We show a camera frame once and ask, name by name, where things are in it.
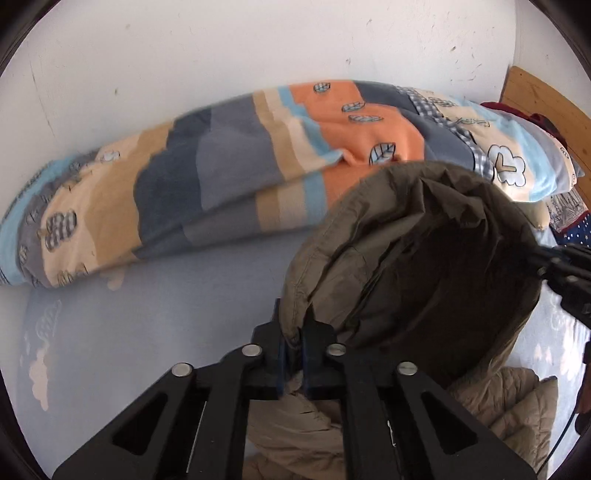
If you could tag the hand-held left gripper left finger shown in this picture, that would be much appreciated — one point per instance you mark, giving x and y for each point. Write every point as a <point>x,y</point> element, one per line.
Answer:
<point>258,369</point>

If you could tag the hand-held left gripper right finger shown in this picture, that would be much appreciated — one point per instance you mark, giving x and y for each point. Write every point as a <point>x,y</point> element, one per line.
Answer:
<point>318,364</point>

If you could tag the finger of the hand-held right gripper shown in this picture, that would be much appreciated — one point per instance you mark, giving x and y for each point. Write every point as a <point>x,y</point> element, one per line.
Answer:
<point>572,281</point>
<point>568,255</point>

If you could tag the brown quilted hooded jacket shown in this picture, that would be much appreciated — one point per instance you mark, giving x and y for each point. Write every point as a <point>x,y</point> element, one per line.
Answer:
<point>415,258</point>

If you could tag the grey printed pillow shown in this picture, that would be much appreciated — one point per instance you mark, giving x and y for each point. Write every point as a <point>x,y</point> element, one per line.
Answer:
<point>568,207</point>

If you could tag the beige pillow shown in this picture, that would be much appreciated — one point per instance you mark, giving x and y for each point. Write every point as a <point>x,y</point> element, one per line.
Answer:
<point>540,214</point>

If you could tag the light blue cloud bedsheet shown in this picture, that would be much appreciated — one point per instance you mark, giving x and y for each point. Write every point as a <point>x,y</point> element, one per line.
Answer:
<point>138,346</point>

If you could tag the dark red cloth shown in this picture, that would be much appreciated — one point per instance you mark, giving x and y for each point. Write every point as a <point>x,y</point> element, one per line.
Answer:
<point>540,121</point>

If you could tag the wooden headboard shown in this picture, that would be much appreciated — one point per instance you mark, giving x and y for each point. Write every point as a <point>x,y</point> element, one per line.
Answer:
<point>545,97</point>

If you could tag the rolled patchwork quilt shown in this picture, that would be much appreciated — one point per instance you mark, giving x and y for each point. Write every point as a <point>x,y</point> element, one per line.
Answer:
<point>207,175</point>

